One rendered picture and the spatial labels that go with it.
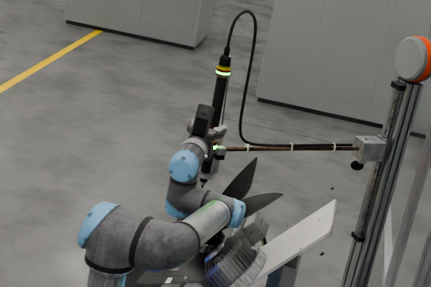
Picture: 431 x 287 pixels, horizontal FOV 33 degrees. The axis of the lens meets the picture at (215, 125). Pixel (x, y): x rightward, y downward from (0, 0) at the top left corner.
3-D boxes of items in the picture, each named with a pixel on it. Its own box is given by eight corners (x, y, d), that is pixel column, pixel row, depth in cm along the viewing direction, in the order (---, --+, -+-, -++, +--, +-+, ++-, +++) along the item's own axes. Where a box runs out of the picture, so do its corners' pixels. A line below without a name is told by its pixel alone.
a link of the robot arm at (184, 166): (163, 181, 195) (169, 152, 192) (174, 166, 205) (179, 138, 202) (192, 189, 194) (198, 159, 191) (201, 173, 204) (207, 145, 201)
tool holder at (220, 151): (215, 170, 244) (220, 142, 241) (224, 179, 238) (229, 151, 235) (190, 170, 240) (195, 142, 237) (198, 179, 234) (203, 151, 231)
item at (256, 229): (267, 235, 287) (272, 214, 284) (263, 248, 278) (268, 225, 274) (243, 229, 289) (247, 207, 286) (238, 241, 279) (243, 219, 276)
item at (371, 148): (373, 155, 268) (379, 133, 266) (384, 163, 263) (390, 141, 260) (349, 155, 264) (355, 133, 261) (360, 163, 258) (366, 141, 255)
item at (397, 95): (357, 235, 280) (398, 80, 258) (364, 241, 276) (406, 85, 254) (350, 236, 278) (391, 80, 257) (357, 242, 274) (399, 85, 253)
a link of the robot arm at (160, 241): (188, 242, 153) (251, 193, 199) (141, 225, 156) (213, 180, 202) (176, 293, 156) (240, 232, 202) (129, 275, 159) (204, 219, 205)
